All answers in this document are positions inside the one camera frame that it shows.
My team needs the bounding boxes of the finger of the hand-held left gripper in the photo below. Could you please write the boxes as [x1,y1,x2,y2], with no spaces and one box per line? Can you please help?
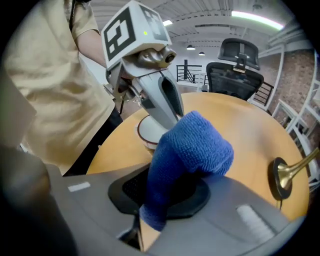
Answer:
[158,69,185,123]
[133,73,179,130]

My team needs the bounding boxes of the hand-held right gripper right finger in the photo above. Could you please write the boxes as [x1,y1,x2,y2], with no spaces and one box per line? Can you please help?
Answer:
[149,173,309,256]

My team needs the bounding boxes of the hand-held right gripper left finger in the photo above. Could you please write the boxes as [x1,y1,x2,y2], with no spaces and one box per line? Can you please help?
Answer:
[44,162,152,256]

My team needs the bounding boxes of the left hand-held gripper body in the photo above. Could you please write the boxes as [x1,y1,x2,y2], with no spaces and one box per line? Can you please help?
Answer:
[101,0,178,101]

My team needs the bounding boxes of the white cup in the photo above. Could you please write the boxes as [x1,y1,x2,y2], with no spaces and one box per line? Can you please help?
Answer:
[135,114,176,151]

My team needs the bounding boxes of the blue cloth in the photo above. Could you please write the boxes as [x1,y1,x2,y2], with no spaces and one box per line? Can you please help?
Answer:
[138,110,235,232]

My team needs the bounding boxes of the person's left forearm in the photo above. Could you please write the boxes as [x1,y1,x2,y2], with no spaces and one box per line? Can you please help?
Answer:
[74,27,108,68]

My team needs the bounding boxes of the person's black trousers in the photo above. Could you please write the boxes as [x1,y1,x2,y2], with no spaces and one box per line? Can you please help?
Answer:
[62,107,125,177]

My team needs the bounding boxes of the black office chair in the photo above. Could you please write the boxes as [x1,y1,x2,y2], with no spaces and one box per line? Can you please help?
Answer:
[205,37,265,101]

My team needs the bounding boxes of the table lamp with white shade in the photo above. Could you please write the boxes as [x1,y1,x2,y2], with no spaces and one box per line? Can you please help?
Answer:
[267,146,320,202]

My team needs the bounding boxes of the person's beige shirt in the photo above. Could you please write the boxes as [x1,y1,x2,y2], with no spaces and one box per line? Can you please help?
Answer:
[3,0,117,176]

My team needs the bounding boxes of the long ceiling light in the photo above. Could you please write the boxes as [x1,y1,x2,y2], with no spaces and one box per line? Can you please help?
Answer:
[231,10,286,31]

